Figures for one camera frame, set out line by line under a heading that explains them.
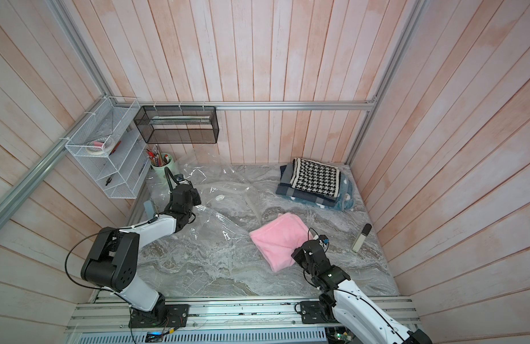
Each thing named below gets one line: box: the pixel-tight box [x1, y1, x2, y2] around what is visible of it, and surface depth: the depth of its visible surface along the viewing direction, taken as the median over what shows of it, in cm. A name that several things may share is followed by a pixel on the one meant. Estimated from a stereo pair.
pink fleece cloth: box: [249, 212, 314, 273], surface depth 87 cm
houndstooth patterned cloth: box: [290, 157, 341, 198], surface depth 103 cm
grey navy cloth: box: [275, 162, 338, 207], surface depth 102 cm
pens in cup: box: [146, 144, 170, 167], surface depth 100 cm
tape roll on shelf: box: [85, 137, 116, 156], surface depth 76 cm
